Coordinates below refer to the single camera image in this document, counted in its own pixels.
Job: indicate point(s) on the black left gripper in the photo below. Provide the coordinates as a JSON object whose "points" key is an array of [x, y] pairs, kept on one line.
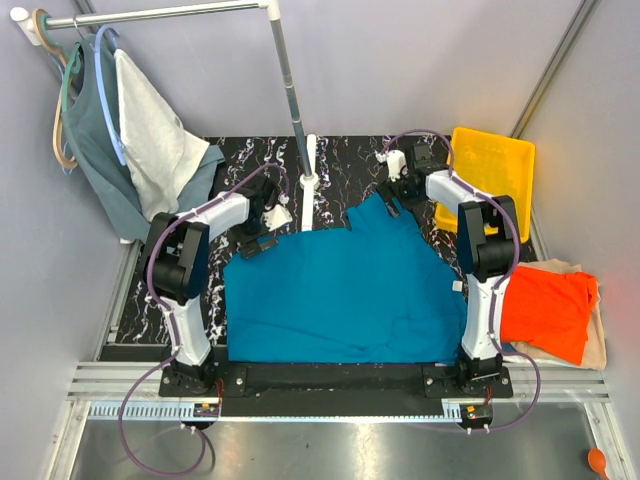
{"points": [[250, 246]]}

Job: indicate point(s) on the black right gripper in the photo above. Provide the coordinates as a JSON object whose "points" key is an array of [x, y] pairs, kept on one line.
{"points": [[388, 190]]}

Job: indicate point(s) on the blue t-shirt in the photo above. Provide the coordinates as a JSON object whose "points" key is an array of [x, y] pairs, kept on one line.
{"points": [[373, 292]]}

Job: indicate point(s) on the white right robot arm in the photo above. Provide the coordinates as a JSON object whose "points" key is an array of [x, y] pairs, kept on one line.
{"points": [[488, 240]]}

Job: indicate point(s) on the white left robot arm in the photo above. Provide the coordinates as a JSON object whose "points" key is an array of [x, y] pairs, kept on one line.
{"points": [[175, 259]]}

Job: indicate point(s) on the yellow plastic bin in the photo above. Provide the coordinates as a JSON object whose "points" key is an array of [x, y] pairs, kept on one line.
{"points": [[497, 165]]}

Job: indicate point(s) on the white hanging shirt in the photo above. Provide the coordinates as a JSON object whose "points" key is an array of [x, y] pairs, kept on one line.
{"points": [[161, 154]]}

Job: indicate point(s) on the light blue hanger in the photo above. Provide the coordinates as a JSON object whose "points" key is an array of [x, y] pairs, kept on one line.
{"points": [[114, 137]]}

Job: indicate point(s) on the orange folded t-shirt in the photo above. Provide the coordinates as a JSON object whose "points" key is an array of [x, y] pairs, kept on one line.
{"points": [[550, 311]]}

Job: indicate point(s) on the grey-green hanging shirt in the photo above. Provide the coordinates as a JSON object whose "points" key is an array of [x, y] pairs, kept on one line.
{"points": [[89, 142]]}

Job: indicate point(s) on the wooden hanger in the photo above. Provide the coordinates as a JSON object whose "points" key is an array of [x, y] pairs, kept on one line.
{"points": [[57, 52]]}

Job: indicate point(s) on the green hanger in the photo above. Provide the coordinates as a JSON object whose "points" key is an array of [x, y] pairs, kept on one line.
{"points": [[73, 69]]}

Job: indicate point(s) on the beige folded t-shirt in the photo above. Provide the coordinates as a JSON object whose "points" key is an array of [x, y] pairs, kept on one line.
{"points": [[595, 356]]}

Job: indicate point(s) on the metal clothes rack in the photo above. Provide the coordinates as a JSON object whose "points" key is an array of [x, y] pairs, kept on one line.
{"points": [[306, 143]]}

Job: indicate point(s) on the orange rubber bulb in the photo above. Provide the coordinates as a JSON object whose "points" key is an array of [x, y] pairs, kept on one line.
{"points": [[597, 462]]}

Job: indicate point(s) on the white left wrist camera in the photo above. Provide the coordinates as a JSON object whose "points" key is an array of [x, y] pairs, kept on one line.
{"points": [[278, 215]]}

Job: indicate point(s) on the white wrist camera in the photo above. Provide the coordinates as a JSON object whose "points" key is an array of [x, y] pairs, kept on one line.
{"points": [[278, 215], [395, 161]]}

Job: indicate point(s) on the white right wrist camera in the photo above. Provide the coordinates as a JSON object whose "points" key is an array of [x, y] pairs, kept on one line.
{"points": [[395, 161]]}

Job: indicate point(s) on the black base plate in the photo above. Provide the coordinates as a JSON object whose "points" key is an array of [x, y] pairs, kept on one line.
{"points": [[328, 391]]}

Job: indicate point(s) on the aluminium corner rail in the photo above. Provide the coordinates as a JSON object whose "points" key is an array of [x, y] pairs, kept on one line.
{"points": [[562, 51]]}

